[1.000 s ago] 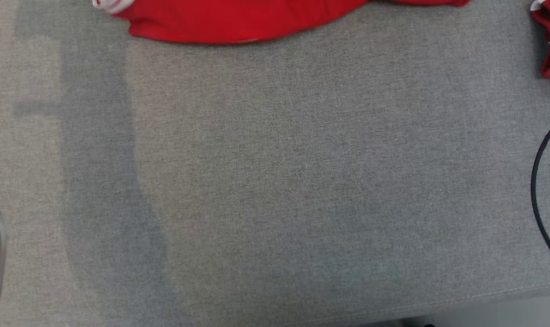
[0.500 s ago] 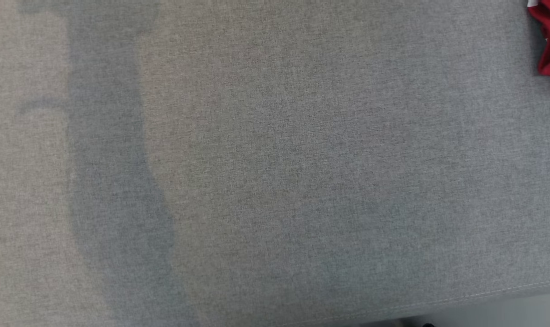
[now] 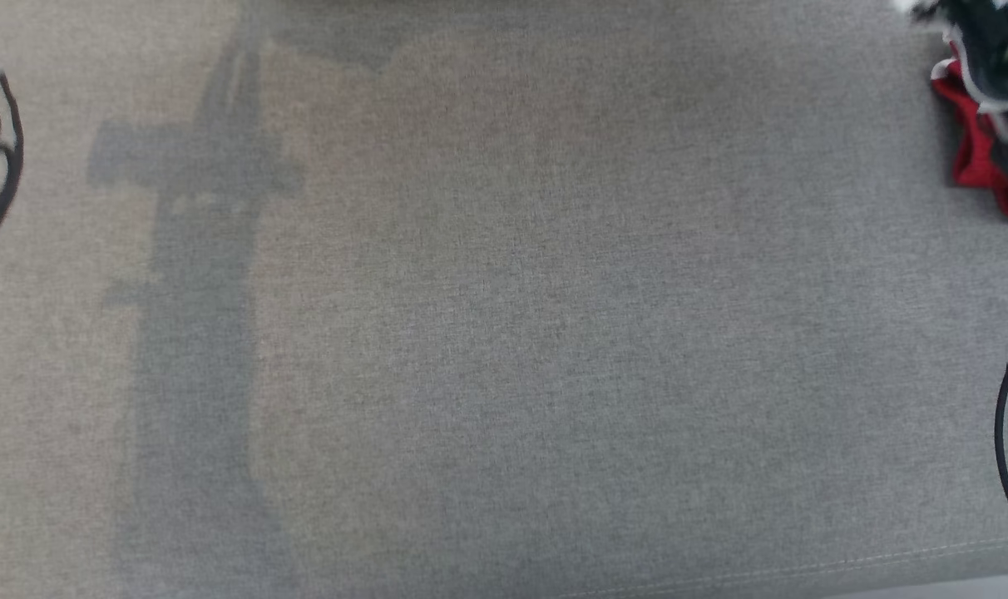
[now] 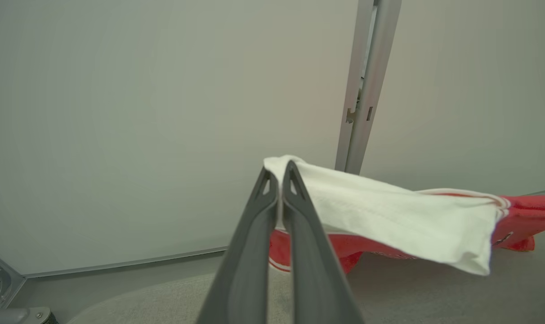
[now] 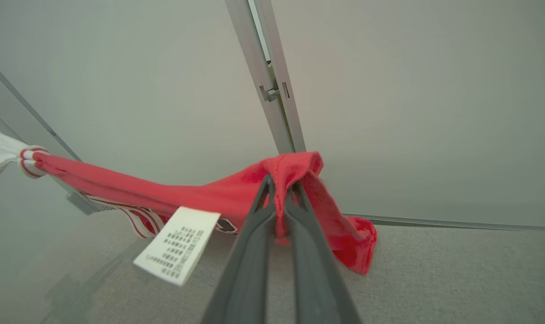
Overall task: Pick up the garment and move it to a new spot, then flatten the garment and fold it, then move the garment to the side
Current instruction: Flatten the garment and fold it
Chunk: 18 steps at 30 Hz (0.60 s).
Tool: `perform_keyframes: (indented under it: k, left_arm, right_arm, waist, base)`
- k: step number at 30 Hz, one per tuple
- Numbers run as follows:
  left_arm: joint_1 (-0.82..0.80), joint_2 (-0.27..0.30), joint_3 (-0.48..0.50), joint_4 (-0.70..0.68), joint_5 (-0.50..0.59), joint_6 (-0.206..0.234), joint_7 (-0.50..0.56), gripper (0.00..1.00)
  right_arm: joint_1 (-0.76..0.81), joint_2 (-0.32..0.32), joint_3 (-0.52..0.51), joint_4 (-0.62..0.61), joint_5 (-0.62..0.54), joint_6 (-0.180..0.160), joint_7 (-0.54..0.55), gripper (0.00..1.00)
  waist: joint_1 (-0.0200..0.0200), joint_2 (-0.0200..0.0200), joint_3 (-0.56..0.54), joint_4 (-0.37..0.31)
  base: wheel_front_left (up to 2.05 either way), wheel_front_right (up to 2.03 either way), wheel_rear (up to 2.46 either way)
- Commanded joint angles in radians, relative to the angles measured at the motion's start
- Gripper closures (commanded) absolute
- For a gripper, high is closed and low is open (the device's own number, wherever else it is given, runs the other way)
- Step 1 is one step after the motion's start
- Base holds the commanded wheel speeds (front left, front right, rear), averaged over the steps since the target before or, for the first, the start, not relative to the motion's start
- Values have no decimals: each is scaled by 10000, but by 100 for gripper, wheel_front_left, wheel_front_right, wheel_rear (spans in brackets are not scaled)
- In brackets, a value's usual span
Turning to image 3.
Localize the red white Bulls shorts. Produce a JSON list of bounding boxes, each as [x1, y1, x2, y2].
[[931, 58, 1008, 224]]

